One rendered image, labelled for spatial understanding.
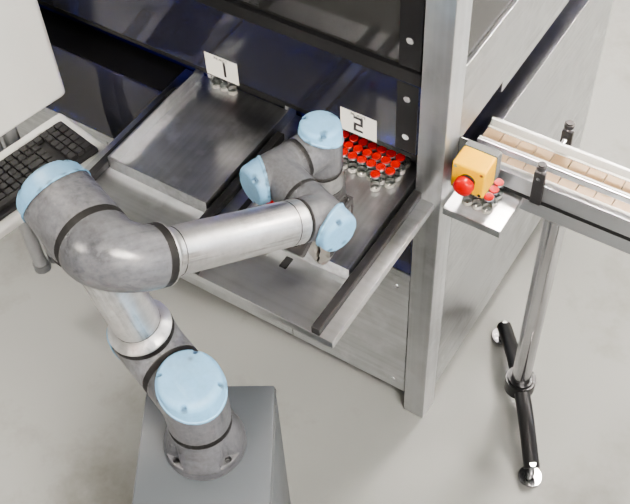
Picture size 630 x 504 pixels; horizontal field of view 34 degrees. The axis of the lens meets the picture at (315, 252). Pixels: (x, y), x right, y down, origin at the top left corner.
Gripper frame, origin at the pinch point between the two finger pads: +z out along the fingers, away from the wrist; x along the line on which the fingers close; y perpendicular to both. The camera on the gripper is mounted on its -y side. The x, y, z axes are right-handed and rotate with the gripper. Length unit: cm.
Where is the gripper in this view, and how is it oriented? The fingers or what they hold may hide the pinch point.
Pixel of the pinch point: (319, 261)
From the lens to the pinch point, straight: 202.0
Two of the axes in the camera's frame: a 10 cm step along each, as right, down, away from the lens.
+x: -8.5, -4.0, 3.6
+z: 0.3, 6.4, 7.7
